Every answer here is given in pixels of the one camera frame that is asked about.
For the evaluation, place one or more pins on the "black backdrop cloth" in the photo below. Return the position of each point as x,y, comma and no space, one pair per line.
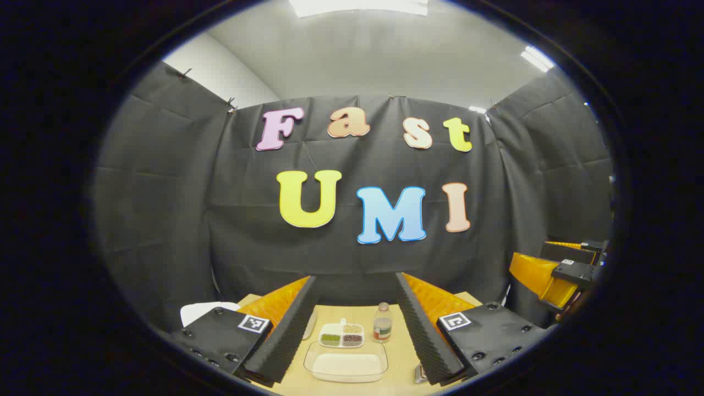
165,192

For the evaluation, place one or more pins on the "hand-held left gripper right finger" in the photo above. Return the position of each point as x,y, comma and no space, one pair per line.
423,335

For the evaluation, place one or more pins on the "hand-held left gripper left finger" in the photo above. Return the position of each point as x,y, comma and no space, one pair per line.
289,335

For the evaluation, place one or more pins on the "small metal chopstick holder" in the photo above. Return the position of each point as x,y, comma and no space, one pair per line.
419,374

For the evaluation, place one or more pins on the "white divided grain dish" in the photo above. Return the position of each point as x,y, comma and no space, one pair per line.
341,333

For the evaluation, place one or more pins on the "clear plastic bottle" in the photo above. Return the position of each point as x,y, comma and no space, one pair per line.
382,324

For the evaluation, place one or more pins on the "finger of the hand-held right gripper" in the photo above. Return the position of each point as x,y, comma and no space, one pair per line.
572,254
536,275

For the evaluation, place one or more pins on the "clear tray of rice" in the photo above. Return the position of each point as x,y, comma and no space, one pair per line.
345,364

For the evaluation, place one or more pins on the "white rice cooker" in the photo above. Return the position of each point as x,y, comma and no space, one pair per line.
198,312

